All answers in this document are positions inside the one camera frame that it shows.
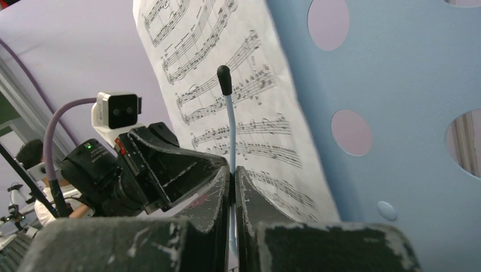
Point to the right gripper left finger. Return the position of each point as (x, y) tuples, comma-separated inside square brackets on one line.
[(195, 239)]

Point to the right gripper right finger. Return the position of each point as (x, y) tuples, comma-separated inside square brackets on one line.
[(268, 240)]

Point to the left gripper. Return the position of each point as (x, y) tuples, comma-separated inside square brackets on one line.
[(161, 173)]

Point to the sheet music page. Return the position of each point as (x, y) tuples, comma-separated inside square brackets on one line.
[(228, 90)]

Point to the light blue music stand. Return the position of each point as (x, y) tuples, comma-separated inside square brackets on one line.
[(379, 83)]

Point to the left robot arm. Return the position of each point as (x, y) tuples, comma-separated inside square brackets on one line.
[(97, 174)]

